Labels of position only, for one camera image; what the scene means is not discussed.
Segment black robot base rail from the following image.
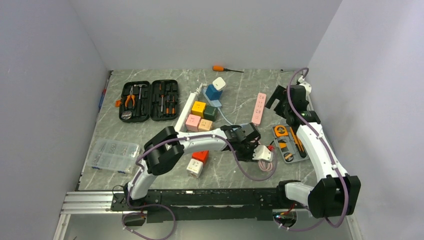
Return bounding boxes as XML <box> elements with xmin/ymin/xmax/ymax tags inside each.
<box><xmin>110</xmin><ymin>188</ymin><xmax>302</xmax><ymax>223</ymax></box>

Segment white cube socket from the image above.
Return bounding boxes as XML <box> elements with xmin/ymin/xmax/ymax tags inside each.
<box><xmin>186</xmin><ymin>158</ymin><xmax>204</xmax><ymax>179</ymax></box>

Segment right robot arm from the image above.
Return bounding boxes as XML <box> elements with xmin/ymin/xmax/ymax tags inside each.
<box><xmin>265</xmin><ymin>85</ymin><xmax>361</xmax><ymax>219</ymax></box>

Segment orange tape measure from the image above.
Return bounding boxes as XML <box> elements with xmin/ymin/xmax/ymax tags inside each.
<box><xmin>273</xmin><ymin>125</ymin><xmax>289</xmax><ymax>138</ymax></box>

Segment orange utility knife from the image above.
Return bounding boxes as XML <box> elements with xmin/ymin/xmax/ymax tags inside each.
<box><xmin>289</xmin><ymin>127</ymin><xmax>307</xmax><ymax>158</ymax></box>

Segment pink power strip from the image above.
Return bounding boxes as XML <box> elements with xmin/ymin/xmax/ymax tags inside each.
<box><xmin>251</xmin><ymin>92</ymin><xmax>267</xmax><ymax>127</ymax></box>

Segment yellow cube socket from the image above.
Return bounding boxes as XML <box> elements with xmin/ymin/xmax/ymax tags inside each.
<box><xmin>191</xmin><ymin>101</ymin><xmax>207</xmax><ymax>118</ymax></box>

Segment pink cube socket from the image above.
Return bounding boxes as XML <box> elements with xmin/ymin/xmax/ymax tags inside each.
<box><xmin>185</xmin><ymin>114</ymin><xmax>202</xmax><ymax>132</ymax></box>

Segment blue cube socket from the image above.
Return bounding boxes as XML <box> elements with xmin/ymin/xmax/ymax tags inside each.
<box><xmin>205</xmin><ymin>84</ymin><xmax>223</xmax><ymax>101</ymax></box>

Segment black tool case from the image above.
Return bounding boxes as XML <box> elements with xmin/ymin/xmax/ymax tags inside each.
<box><xmin>115</xmin><ymin>79</ymin><xmax>180</xmax><ymax>123</ymax></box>

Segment red cube socket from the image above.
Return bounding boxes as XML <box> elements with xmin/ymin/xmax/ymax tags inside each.
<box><xmin>191</xmin><ymin>150</ymin><xmax>209</xmax><ymax>165</ymax></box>

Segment light blue cable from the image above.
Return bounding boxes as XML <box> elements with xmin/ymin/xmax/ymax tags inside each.
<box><xmin>216</xmin><ymin>105</ymin><xmax>248</xmax><ymax>127</ymax></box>

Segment white long power strip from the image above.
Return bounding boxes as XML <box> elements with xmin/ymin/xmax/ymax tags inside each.
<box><xmin>174</xmin><ymin>92</ymin><xmax>198</xmax><ymax>132</ymax></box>

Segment light blue power strip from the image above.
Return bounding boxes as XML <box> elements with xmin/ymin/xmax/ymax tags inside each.
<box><xmin>202</xmin><ymin>86</ymin><xmax>223</xmax><ymax>109</ymax></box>

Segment black electrical tape roll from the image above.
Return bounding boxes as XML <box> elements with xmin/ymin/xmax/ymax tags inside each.
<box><xmin>283</xmin><ymin>152</ymin><xmax>294</xmax><ymax>163</ymax></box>

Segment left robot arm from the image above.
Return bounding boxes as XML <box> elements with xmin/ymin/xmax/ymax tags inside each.
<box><xmin>123</xmin><ymin>123</ymin><xmax>273</xmax><ymax>210</ymax></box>

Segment blue pen at wall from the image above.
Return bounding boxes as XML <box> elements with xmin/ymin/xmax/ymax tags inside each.
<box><xmin>98</xmin><ymin>79</ymin><xmax>109</xmax><ymax>111</ymax></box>

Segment grey tool tray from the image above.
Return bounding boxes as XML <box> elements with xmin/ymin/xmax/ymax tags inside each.
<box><xmin>272</xmin><ymin>124</ymin><xmax>310</xmax><ymax>164</ymax></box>

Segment white charger plug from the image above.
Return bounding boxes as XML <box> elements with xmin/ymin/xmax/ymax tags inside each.
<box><xmin>212</xmin><ymin>77</ymin><xmax>227</xmax><ymax>91</ymax></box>

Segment clear plastic screw box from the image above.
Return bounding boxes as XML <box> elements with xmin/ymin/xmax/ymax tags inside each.
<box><xmin>86</xmin><ymin>138</ymin><xmax>141</xmax><ymax>174</ymax></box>

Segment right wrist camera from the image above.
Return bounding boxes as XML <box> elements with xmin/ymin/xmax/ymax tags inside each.
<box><xmin>296</xmin><ymin>75</ymin><xmax>312</xmax><ymax>96</ymax></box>

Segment orange handled screwdriver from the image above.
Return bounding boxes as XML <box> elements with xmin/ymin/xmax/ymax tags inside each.
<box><xmin>212</xmin><ymin>65</ymin><xmax>244</xmax><ymax>73</ymax></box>

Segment dark green cube socket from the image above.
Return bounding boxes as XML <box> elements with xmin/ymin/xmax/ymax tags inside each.
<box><xmin>202</xmin><ymin>105</ymin><xmax>218</xmax><ymax>122</ymax></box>

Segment orange pliers in case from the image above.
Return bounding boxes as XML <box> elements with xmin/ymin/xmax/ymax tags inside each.
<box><xmin>124</xmin><ymin>86</ymin><xmax>135</xmax><ymax>109</ymax></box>

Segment beige cube socket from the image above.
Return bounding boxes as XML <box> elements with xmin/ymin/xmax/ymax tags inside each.
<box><xmin>198</xmin><ymin>118</ymin><xmax>213</xmax><ymax>132</ymax></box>

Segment small black orange screwdriver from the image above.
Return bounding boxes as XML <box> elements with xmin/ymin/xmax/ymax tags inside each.
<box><xmin>166</xmin><ymin>93</ymin><xmax>176</xmax><ymax>117</ymax></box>

